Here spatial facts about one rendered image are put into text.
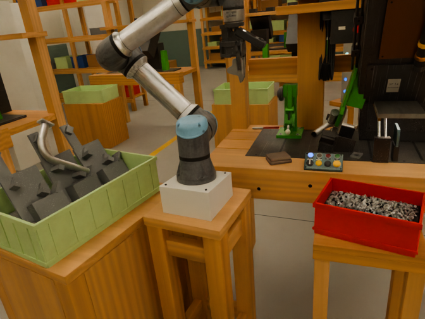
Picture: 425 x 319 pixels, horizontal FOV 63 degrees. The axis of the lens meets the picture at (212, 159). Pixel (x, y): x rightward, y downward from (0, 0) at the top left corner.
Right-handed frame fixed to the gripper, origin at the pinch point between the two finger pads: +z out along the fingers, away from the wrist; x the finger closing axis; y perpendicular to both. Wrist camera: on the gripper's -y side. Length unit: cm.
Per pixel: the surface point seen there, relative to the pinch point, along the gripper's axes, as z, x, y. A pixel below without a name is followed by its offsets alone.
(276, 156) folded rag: 36.3, -12.7, -9.7
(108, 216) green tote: 46, 33, 49
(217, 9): -50, -1045, 349
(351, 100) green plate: 16, -29, -40
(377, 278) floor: 129, -54, -62
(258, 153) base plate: 39.3, -22.2, 0.3
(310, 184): 45, -5, -25
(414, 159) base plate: 39, -23, -66
